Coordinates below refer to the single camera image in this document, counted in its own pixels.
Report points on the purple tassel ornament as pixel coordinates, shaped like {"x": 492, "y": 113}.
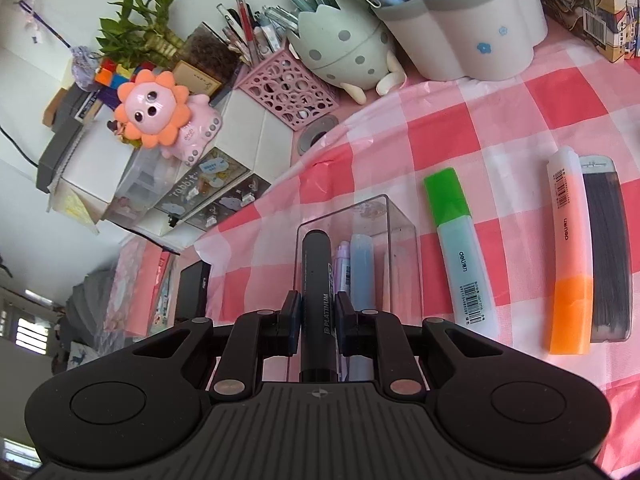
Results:
{"x": 80, "y": 60}

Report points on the clear jar with brown contents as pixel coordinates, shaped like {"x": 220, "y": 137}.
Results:
{"x": 210, "y": 55}

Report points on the small figurine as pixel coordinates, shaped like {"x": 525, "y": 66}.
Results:
{"x": 119, "y": 127}

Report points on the white cardboard box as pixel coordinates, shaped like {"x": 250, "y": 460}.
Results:
{"x": 100, "y": 160}

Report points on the black flat case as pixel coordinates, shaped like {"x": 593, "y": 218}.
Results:
{"x": 192, "y": 295}

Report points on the stack of pink books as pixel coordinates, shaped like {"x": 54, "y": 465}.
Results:
{"x": 142, "y": 285}

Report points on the pink lion toy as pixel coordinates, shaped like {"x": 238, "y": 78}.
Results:
{"x": 155, "y": 115}

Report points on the orange highlighter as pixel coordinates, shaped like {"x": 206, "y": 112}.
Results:
{"x": 570, "y": 260}

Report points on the pink comic book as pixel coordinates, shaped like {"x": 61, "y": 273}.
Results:
{"x": 575, "y": 5}

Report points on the green cap highlighter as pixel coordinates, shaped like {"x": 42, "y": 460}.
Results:
{"x": 460, "y": 260}

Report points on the grey desk grommet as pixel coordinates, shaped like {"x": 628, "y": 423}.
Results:
{"x": 317, "y": 135}

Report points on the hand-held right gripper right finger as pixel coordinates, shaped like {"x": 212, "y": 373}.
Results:
{"x": 342, "y": 322}

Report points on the pink perforated pen holder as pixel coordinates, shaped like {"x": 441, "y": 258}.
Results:
{"x": 285, "y": 92}

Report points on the dark refill case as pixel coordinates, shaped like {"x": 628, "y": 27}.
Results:
{"x": 607, "y": 260}

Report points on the clear plastic storage box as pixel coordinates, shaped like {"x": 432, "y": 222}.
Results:
{"x": 360, "y": 240}

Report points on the white grey pen holder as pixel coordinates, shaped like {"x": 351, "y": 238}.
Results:
{"x": 470, "y": 30}

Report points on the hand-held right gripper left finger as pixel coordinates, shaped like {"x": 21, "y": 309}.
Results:
{"x": 294, "y": 322}

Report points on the white drawer cabinet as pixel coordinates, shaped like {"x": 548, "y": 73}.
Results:
{"x": 215, "y": 180}

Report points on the colourful puzzle cube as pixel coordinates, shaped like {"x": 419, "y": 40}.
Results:
{"x": 117, "y": 75}

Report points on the light blue highlighter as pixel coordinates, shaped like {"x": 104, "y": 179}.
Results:
{"x": 362, "y": 270}

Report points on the pink checked tablecloth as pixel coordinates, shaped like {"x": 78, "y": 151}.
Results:
{"x": 500, "y": 120}

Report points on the dark grey pen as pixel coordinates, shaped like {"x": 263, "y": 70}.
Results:
{"x": 316, "y": 285}

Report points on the purple grip ballpoint pen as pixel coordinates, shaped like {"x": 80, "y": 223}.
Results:
{"x": 341, "y": 265}

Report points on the bunch of dark and red pens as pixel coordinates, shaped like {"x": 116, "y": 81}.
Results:
{"x": 247, "y": 25}

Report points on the green bamboo plant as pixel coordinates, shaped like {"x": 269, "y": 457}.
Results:
{"x": 145, "y": 25}

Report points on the egg-shaped pen holder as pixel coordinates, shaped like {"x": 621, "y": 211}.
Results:
{"x": 340, "y": 50}

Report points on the stack of grey boxes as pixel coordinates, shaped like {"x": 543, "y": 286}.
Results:
{"x": 60, "y": 145}

